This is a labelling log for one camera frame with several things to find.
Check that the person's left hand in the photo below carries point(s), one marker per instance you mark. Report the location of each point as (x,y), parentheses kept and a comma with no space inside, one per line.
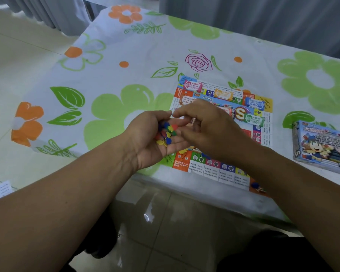
(143,138)

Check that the person's right forearm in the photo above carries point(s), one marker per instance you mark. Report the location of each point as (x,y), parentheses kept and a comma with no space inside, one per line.
(306,201)

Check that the person's left thumb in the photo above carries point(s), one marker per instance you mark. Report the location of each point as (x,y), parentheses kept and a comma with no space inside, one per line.
(158,114)

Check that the grey curtain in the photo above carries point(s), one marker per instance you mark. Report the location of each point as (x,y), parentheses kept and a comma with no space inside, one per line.
(53,11)
(260,19)

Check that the blue play money stack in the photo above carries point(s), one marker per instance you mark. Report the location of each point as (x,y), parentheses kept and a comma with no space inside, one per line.
(254,103)

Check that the green play money stack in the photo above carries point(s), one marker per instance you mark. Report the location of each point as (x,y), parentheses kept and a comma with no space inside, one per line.
(253,119)

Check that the person's left forearm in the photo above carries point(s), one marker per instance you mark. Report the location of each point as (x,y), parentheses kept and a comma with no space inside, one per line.
(62,201)

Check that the floral white tablecloth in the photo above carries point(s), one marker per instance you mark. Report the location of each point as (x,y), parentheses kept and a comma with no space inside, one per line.
(124,82)

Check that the person's right hand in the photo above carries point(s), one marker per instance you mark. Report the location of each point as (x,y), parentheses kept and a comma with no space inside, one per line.
(215,130)

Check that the pink play money stack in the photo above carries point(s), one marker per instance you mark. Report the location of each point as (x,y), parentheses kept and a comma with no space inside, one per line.
(192,86)

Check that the pile of colourful game pieces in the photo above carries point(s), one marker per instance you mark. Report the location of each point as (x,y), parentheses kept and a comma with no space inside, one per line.
(166,133)

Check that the blue cartoon game box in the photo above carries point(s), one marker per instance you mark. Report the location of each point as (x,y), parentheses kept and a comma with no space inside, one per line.
(320,145)

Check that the red play money stack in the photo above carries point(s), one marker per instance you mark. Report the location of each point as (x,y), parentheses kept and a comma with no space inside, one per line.
(185,100)

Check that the orange play money stack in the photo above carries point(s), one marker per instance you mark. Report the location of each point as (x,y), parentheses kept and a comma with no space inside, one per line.
(223,94)

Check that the blue game pawn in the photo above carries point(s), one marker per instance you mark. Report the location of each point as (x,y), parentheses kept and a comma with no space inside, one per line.
(255,185)

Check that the colourful paper game board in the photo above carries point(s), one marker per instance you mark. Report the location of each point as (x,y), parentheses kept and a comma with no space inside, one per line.
(215,167)

